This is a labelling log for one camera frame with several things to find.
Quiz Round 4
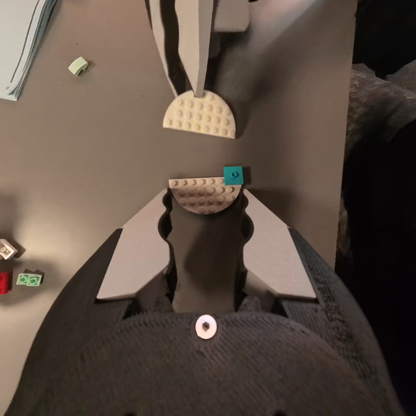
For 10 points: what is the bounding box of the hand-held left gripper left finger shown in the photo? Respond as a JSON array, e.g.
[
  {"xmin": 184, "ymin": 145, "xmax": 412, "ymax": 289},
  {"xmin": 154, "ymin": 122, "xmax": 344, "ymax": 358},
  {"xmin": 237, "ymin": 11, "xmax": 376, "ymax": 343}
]
[{"xmin": 96, "ymin": 188, "xmax": 177, "ymax": 300}]

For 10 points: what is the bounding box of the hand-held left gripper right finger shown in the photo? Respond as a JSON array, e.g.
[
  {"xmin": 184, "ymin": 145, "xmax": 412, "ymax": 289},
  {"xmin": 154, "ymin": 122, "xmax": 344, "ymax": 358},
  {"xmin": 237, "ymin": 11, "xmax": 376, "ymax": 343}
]
[{"xmin": 239, "ymin": 188, "xmax": 317, "ymax": 299}]

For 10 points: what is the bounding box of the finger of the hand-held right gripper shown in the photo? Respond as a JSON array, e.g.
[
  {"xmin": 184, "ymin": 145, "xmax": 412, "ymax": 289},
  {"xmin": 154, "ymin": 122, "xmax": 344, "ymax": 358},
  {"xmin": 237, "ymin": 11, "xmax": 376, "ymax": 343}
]
[
  {"xmin": 147, "ymin": 0, "xmax": 195, "ymax": 97},
  {"xmin": 175, "ymin": 0, "xmax": 214, "ymax": 99}
]

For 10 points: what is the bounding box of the white half-round lego plate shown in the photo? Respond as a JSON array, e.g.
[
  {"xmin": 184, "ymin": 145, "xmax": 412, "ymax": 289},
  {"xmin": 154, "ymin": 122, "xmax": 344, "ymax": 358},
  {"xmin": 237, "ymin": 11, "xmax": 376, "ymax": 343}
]
[
  {"xmin": 162, "ymin": 90, "xmax": 236, "ymax": 140},
  {"xmin": 168, "ymin": 177, "xmax": 244, "ymax": 216}
]

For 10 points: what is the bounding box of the light blue instruction booklet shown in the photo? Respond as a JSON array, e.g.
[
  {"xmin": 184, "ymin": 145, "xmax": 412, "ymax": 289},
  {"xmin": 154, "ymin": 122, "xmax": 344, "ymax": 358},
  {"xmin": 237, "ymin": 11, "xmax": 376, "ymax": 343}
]
[{"xmin": 0, "ymin": 0, "xmax": 58, "ymax": 103}]

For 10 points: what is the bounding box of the pale green curved lego brick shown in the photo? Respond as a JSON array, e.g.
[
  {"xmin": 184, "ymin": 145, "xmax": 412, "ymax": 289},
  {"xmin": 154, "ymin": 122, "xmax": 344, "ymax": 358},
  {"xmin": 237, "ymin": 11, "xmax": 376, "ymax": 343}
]
[{"xmin": 68, "ymin": 57, "xmax": 89, "ymax": 78}]

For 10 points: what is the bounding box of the green two-stud lego plate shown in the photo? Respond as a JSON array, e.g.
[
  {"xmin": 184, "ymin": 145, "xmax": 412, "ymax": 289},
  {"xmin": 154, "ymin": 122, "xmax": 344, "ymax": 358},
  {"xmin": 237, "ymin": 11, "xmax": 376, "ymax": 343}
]
[{"xmin": 16, "ymin": 272, "xmax": 45, "ymax": 288}]

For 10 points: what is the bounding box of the light grey lego brick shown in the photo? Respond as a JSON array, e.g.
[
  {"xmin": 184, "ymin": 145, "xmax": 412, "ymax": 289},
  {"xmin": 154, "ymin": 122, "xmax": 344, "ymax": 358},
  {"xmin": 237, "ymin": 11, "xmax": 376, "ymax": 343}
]
[{"xmin": 0, "ymin": 238, "xmax": 21, "ymax": 260}]

